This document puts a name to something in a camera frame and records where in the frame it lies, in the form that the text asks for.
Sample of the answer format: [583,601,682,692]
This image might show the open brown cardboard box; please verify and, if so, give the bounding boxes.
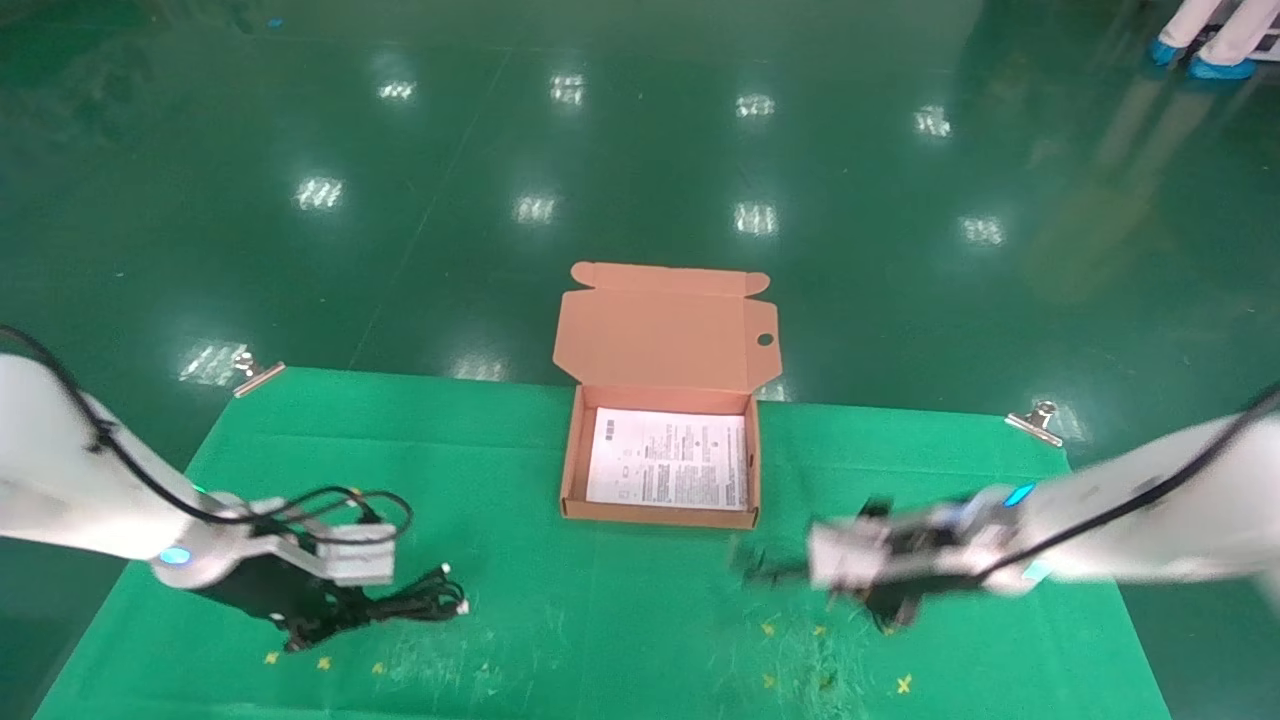
[553,261,784,530]

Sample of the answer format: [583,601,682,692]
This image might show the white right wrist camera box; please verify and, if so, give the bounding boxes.
[806,518,906,593]

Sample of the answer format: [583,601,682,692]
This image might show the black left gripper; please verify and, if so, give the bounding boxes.
[195,555,347,653]

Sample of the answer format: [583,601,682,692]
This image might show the black data cable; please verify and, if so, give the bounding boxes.
[290,564,470,651]

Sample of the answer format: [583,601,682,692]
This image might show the silver metal binder clip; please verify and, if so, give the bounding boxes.
[1004,399,1064,448]
[231,351,288,400]

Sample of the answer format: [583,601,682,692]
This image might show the white printed instruction sheet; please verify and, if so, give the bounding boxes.
[585,405,751,512]

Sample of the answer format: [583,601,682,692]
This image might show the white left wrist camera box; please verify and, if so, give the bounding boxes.
[298,523,398,588]

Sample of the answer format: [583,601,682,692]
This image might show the green table cloth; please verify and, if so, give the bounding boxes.
[33,365,1173,720]

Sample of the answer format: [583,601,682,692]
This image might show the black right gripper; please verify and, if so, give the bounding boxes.
[862,570,987,634]

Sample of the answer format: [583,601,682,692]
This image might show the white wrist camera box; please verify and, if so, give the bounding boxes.
[806,518,906,593]
[298,523,398,588]

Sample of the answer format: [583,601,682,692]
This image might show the person's feet in blue covers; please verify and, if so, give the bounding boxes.
[1147,0,1280,82]

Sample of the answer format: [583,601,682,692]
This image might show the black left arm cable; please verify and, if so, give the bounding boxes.
[0,325,414,547]

